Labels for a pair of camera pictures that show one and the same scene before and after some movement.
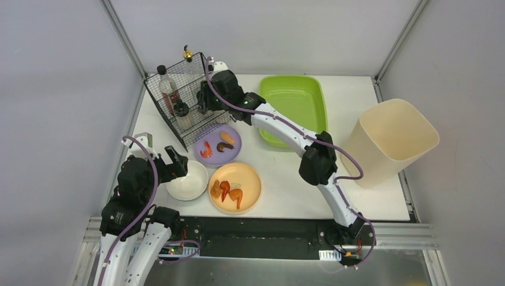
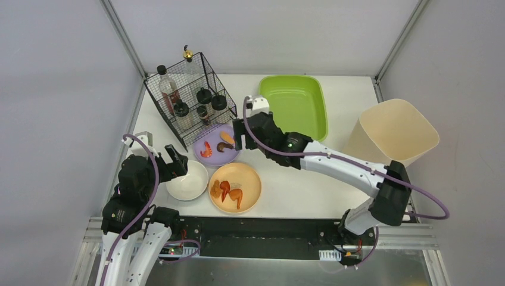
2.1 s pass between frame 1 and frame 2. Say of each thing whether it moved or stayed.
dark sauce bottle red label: stayed
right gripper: moved
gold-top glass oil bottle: stayed
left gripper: stayed
